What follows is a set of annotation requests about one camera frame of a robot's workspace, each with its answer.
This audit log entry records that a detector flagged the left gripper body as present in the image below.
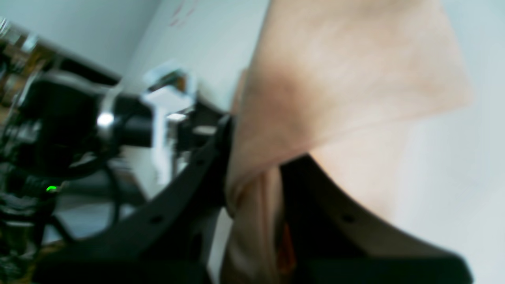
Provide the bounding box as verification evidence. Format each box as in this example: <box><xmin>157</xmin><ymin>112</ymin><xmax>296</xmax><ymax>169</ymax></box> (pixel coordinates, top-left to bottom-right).
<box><xmin>8</xmin><ymin>73</ymin><xmax>221</xmax><ymax>178</ymax></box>

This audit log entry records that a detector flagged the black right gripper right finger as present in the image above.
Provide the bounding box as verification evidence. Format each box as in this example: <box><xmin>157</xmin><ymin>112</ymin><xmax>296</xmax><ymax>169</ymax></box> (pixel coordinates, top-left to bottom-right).
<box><xmin>280</xmin><ymin>155</ymin><xmax>474</xmax><ymax>284</ymax></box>

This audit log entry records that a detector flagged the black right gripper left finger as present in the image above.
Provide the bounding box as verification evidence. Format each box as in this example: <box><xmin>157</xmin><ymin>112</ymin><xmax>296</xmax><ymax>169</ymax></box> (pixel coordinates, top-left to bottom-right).
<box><xmin>33</xmin><ymin>115</ymin><xmax>233</xmax><ymax>284</ymax></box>

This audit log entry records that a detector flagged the peach t-shirt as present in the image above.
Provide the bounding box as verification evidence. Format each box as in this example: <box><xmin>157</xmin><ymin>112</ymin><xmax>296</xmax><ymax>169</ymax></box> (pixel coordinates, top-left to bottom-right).
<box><xmin>221</xmin><ymin>0</ymin><xmax>472</xmax><ymax>284</ymax></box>

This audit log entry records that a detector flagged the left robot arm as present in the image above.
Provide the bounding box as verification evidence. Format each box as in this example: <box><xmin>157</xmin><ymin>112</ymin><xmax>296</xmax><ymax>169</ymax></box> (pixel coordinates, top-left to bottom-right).
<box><xmin>1</xmin><ymin>27</ymin><xmax>230</xmax><ymax>284</ymax></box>

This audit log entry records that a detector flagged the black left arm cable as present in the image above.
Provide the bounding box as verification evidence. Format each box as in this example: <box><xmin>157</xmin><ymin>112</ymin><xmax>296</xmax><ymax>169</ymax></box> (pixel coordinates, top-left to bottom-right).
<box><xmin>51</xmin><ymin>162</ymin><xmax>146</xmax><ymax>237</ymax></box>

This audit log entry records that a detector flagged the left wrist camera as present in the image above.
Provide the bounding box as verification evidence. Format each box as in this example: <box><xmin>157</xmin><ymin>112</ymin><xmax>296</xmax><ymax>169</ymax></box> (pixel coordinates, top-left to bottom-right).
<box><xmin>140</xmin><ymin>65</ymin><xmax>197</xmax><ymax>113</ymax></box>

